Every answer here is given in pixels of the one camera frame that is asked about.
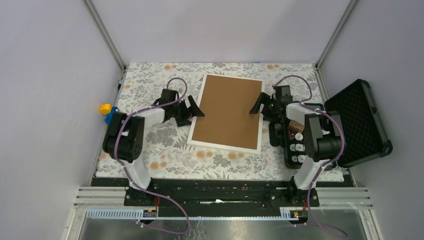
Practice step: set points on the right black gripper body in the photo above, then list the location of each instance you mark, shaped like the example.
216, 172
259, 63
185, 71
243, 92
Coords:
270, 111

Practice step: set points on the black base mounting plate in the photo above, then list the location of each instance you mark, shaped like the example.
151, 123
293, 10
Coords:
220, 198

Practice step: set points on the yellow blue toy car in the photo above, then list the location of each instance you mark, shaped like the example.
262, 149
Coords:
108, 111

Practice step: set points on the aluminium rail frame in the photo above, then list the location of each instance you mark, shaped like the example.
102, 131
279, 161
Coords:
108, 203

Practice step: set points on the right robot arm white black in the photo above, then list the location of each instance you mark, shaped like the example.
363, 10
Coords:
323, 139

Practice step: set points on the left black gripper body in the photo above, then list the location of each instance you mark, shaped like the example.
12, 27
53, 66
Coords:
180, 112

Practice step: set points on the white picture frame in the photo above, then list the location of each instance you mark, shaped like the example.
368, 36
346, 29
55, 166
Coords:
225, 149

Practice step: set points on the brown backing board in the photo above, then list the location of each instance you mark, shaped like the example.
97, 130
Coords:
228, 112

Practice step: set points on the black foam lined case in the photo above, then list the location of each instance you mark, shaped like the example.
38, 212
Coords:
365, 137

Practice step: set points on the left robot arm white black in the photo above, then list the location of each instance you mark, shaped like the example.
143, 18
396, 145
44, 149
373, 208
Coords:
124, 136

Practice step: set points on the brown playing card box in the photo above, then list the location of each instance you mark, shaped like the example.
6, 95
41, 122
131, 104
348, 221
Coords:
296, 126

